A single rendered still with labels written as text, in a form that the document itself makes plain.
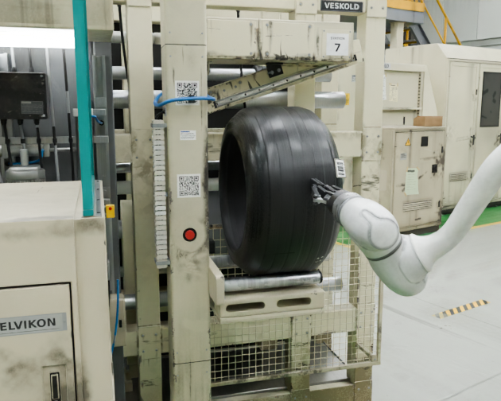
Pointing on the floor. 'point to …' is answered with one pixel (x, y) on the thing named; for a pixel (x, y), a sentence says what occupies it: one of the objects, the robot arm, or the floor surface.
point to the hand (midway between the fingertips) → (317, 185)
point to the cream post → (184, 350)
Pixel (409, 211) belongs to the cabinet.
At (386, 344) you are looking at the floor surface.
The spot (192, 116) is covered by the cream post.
